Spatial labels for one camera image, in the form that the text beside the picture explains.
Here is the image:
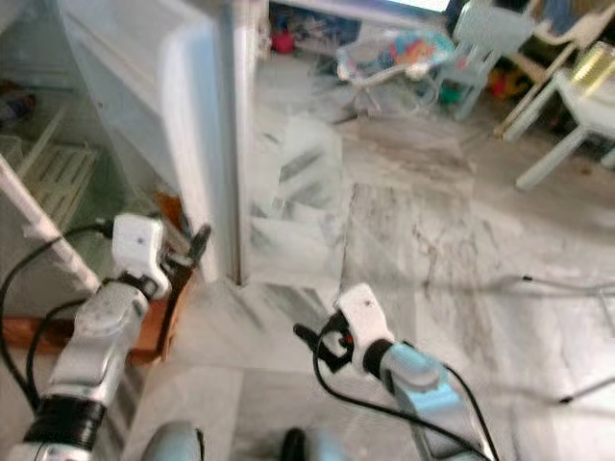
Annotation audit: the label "grey left robot leg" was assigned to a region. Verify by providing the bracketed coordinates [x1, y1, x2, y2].
[149, 421, 206, 461]

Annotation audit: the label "brown wooden fridge plinth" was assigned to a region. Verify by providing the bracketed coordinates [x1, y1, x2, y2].
[0, 277, 180, 365]

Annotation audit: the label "beige chair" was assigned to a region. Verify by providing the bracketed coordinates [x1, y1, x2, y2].
[495, 5, 615, 136]

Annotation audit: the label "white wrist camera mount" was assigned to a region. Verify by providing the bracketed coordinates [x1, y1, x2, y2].
[111, 212, 170, 295]
[333, 282, 396, 372]

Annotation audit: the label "colourful baby bouncer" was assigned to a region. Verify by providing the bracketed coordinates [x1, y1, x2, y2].
[336, 27, 458, 93]

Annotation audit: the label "grey robot leg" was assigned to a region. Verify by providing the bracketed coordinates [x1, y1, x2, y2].
[279, 426, 349, 461]
[149, 421, 206, 461]

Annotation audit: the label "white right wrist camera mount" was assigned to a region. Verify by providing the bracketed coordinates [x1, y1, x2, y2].
[333, 282, 396, 372]

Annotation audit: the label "dark food package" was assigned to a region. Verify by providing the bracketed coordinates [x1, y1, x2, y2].
[0, 91, 37, 127]

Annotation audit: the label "long grey floor cable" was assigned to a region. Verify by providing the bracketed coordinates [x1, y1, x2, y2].
[490, 275, 615, 290]

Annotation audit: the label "white fridge door clear bins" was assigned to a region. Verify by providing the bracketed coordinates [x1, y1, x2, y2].
[231, 0, 349, 289]

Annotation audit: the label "white ribbed fridge shelf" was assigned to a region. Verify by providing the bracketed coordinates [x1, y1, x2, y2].
[17, 144, 99, 233]

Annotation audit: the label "grey-green plastic chair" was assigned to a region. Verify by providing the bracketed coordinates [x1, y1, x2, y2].
[436, 0, 540, 122]

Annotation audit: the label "orange bottle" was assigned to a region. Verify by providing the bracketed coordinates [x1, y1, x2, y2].
[154, 192, 185, 228]

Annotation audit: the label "white fridge body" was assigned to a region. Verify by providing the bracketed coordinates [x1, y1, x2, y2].
[0, 0, 166, 301]

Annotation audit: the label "grey right robot leg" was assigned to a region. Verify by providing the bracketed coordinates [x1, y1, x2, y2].
[279, 426, 349, 461]

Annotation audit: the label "white fridge freezer door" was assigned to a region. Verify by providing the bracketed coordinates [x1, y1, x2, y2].
[58, 0, 241, 285]

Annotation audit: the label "gold metal tin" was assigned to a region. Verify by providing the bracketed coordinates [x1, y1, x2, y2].
[568, 42, 615, 93]

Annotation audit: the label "white plastic chair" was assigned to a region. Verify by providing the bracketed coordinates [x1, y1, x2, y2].
[516, 81, 615, 191]

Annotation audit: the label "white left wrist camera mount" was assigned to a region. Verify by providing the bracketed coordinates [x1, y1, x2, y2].
[111, 212, 170, 295]

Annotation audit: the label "short grey floor cable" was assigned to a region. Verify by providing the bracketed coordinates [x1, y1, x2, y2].
[558, 378, 615, 405]

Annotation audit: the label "red yellow toy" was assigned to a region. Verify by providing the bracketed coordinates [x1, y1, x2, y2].
[489, 67, 535, 98]

